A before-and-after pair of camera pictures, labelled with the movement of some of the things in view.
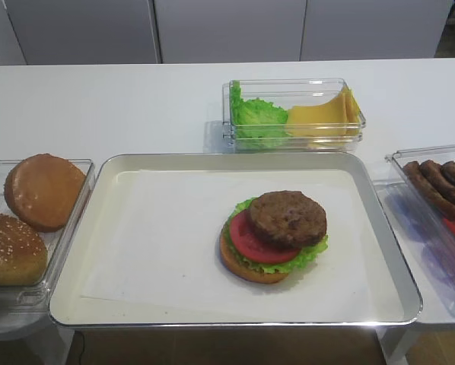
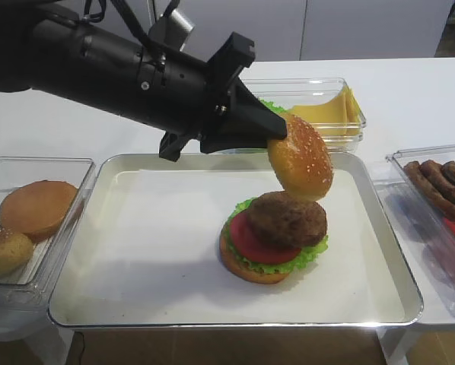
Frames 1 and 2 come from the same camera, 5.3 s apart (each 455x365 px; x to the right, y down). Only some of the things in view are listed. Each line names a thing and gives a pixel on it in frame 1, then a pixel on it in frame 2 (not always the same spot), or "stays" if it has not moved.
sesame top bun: x=14 y=255 -> x=300 y=163
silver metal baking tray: x=233 y=239 stays
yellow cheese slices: x=335 y=123 stays
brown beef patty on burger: x=288 y=217 stays
